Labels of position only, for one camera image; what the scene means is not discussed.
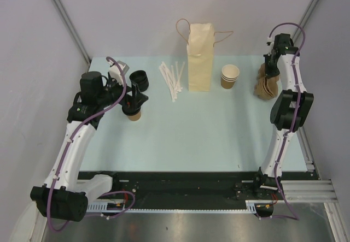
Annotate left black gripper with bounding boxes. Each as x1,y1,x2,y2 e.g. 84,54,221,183
97,75,148,110

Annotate brown paper coffee cup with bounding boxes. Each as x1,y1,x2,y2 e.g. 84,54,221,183
128,111,142,121

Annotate tan paper bag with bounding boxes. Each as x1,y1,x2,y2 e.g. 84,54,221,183
182,22,221,92

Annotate black plastic cup lid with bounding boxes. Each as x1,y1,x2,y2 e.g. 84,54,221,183
122,107,141,116

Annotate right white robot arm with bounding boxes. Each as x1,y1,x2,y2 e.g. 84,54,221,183
252,33,314,199

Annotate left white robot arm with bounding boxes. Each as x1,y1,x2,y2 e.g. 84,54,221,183
30,70,149,222

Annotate brown pulp cup carriers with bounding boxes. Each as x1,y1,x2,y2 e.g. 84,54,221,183
254,63,279,101

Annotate stack of black lids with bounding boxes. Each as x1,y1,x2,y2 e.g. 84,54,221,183
129,70,149,92

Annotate stack of paper cups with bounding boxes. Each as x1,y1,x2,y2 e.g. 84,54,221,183
220,64,240,89

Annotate pile of white straws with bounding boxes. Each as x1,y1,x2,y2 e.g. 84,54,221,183
159,61,185,102

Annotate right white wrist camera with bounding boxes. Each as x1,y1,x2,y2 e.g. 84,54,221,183
266,36,274,55

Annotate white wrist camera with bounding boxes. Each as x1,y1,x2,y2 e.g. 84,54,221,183
266,36,274,55
108,61,130,86

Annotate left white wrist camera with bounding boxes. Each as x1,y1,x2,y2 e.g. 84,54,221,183
108,61,130,86

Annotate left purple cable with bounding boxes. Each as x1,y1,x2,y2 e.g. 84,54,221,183
46,56,136,232

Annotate white cable duct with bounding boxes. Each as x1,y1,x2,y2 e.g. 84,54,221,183
87,200,274,218

